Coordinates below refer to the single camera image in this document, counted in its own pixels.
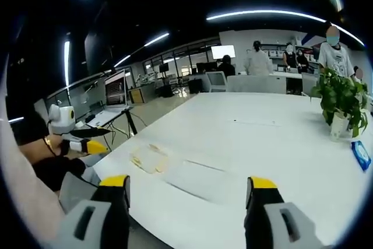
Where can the blue wet wipes packet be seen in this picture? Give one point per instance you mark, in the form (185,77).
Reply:
(362,155)

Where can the long ceiling light strip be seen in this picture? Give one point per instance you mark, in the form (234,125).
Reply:
(262,13)

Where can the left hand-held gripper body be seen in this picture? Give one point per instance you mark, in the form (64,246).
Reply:
(59,122)

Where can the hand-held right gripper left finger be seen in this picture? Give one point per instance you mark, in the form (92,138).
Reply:
(87,225)

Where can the person's black clothing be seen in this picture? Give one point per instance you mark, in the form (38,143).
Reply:
(58,170)

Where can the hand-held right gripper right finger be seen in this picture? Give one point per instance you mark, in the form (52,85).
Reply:
(279,225)

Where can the black tripod stand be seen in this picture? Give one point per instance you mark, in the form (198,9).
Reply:
(131,122)

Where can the white plant pot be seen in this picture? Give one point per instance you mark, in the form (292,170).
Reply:
(339,128)

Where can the person's light shirt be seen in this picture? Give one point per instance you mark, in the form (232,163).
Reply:
(20,190)

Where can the open laptop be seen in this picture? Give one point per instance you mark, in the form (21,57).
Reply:
(112,97)

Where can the brown framed board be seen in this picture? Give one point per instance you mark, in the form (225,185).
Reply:
(136,95)

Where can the green potted plant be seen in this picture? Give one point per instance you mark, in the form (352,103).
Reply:
(339,94)

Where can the bright white monitor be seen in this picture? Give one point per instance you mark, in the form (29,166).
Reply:
(223,52)

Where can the white office chair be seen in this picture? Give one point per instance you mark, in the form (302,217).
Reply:
(310,82)
(217,81)

